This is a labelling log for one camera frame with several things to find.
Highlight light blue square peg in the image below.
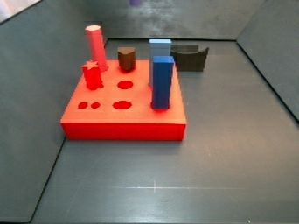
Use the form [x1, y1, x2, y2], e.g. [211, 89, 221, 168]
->
[149, 39, 172, 86]

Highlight purple round peg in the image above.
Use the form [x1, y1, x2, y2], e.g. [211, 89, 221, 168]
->
[129, 0, 141, 6]

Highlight dark blue square peg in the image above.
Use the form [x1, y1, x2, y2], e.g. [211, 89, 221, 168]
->
[152, 56, 173, 109]

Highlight brown hexagonal peg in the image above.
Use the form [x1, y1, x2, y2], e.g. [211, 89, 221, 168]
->
[117, 47, 136, 72]

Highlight black curved holder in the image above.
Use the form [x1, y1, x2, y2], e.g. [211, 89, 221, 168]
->
[171, 45, 209, 72]

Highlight pink round peg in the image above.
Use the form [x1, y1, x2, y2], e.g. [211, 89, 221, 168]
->
[85, 24, 108, 72]

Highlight red peg board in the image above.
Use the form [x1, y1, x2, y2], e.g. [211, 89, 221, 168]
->
[60, 60, 187, 141]

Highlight red star peg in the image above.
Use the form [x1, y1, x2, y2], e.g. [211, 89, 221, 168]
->
[81, 60, 104, 90]

